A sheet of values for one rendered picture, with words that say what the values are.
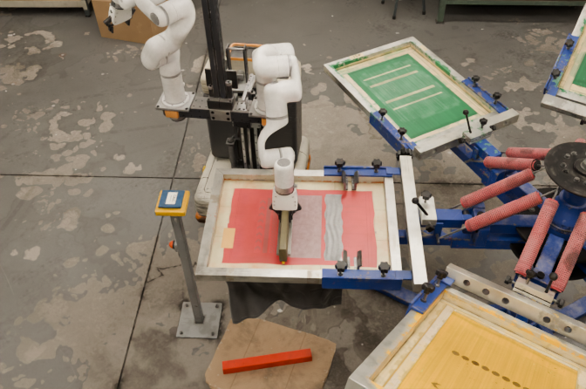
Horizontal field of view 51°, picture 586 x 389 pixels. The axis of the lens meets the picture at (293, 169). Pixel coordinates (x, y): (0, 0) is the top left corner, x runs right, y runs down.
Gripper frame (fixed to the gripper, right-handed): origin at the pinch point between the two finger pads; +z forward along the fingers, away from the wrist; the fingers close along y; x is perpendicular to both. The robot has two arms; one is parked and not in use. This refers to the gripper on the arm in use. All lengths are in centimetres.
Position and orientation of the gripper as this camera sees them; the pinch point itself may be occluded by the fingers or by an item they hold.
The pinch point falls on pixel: (285, 216)
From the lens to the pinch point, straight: 251.9
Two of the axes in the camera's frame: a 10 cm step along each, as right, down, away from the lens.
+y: -10.0, -0.1, 0.4
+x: -0.4, 6.4, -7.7
